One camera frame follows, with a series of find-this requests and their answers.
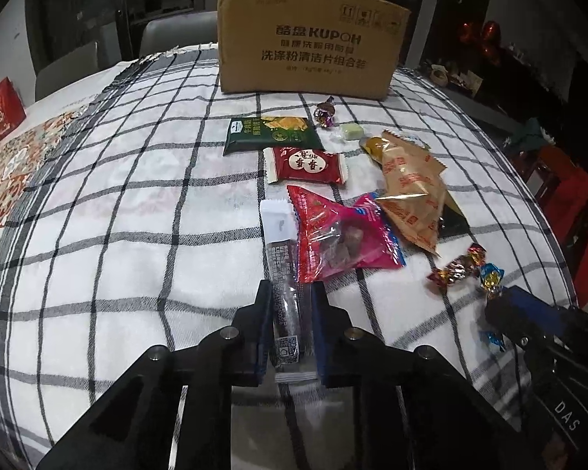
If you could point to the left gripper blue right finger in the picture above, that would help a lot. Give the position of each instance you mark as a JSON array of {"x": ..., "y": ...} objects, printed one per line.
[{"x": 412, "y": 409}]

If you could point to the grey dining chair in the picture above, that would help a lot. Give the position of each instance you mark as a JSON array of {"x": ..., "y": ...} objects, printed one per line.
[{"x": 187, "y": 29}]

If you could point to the dark green cloth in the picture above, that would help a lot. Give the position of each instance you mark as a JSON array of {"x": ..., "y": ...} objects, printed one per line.
[{"x": 530, "y": 137}]

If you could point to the orange jelly cup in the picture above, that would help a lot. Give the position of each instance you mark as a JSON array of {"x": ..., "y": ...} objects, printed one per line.
[{"x": 374, "y": 147}]

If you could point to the red white snack packet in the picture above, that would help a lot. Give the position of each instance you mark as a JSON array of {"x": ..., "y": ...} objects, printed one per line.
[{"x": 298, "y": 164}]

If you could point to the red child chair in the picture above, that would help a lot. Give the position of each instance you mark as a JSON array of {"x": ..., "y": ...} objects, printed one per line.
[{"x": 560, "y": 187}]

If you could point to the magenta snack packet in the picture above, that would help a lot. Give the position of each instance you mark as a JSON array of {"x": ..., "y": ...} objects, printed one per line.
[{"x": 334, "y": 239}]

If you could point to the floral patterned table mat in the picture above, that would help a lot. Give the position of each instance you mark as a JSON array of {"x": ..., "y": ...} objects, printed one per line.
[{"x": 22, "y": 156}]

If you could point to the brown cardboard box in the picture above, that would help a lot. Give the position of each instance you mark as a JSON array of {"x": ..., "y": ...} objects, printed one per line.
[{"x": 336, "y": 47}]

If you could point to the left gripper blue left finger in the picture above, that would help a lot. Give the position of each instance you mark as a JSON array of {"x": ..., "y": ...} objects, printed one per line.
[{"x": 172, "y": 409}]

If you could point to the black white plaid tablecloth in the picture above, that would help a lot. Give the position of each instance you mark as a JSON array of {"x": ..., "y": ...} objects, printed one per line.
[{"x": 138, "y": 231}]

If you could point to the tan paper snack packets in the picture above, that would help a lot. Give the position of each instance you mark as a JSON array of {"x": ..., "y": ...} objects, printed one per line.
[{"x": 415, "y": 195}]

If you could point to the blue gold wrapped candy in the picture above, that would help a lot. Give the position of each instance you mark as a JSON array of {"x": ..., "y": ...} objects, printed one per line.
[{"x": 490, "y": 277}]

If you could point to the red gift bag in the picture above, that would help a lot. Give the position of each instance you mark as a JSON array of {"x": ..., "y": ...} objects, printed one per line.
[{"x": 12, "y": 112}]

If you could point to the red foil balloons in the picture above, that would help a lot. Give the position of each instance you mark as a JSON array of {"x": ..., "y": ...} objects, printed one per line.
[{"x": 485, "y": 38}]

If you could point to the grey chair left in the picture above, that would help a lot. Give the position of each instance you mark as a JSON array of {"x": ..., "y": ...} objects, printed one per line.
[{"x": 68, "y": 69}]

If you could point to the green cracker packet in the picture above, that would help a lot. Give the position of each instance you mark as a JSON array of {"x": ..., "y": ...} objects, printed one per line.
[{"x": 256, "y": 133}]

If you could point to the purple wrapped candy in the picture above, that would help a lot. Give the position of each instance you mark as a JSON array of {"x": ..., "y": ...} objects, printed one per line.
[{"x": 325, "y": 114}]

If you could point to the pale green wrapped candy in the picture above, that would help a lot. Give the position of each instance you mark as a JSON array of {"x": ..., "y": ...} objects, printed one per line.
[{"x": 347, "y": 132}]

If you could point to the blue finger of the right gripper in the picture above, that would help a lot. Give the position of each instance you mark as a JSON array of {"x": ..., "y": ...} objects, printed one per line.
[{"x": 529, "y": 322}]

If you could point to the red gold wrapped candy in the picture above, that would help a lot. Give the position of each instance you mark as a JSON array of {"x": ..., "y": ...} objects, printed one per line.
[{"x": 467, "y": 265}]

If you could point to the clear black stick packet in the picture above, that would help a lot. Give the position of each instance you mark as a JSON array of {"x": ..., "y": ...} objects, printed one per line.
[{"x": 293, "y": 353}]

